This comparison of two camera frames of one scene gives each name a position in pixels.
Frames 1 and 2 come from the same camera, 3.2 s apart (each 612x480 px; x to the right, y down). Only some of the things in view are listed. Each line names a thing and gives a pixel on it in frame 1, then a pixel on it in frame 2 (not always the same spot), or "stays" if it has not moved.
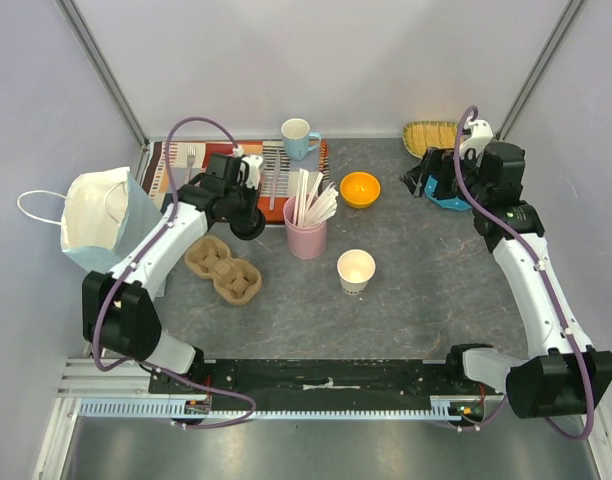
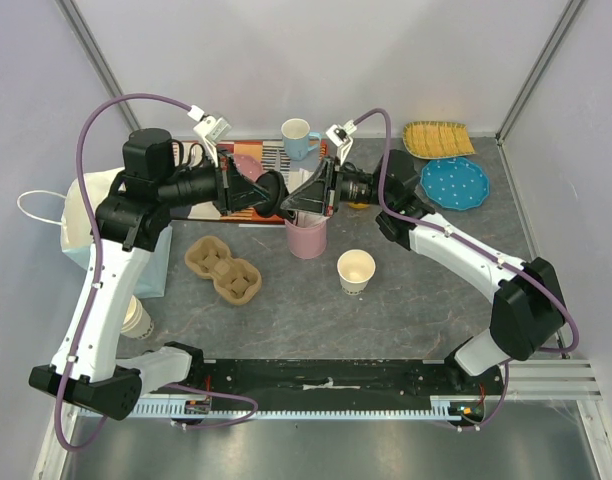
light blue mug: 295,134 stays
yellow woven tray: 418,136 stays
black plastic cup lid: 250,228 → 277,189
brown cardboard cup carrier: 235,280 stays
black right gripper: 434,166 → 331,189
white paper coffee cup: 355,267 stays
